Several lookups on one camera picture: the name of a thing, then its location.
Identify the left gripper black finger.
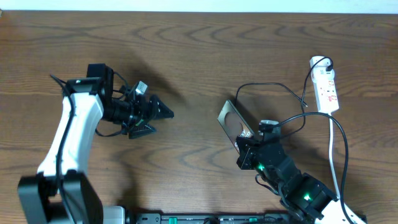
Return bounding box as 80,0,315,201
128,124,157,139
149,95,174,119

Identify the Samsung Galaxy smartphone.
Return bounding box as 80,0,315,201
217,100,254,154

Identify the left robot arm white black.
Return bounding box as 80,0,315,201
17,63,174,223

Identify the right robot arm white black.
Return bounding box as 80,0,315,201
236,137,366,224

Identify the white power strip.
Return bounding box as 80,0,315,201
310,55,340,114

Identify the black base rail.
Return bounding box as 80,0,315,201
131,213,292,224

